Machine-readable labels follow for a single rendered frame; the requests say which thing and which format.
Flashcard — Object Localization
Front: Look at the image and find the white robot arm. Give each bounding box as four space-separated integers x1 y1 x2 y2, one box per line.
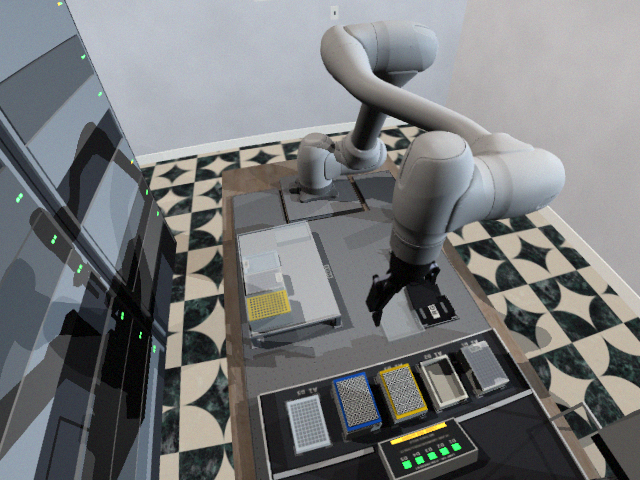
289 20 565 265

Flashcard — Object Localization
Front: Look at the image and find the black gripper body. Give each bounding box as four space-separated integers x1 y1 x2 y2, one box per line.
386 251 432 286

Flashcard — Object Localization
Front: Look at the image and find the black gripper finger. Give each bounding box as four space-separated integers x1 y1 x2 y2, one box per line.
366 273 407 327
415 261 440 314

